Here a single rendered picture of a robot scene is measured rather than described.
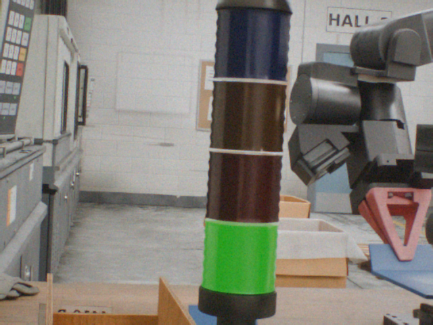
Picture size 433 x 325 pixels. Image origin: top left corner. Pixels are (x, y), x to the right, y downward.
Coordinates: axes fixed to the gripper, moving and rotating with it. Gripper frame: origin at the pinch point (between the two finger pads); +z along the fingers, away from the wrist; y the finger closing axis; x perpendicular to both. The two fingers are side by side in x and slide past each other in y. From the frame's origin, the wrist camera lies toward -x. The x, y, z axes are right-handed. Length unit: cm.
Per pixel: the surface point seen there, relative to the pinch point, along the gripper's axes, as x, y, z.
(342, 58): 336, -835, -614
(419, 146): -9.2, 26.8, 2.2
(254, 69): -27, 47, 9
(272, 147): -26, 45, 13
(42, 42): -42, -348, -272
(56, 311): -35.5, -7.3, 3.4
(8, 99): -44, -59, -54
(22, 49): -42, -57, -63
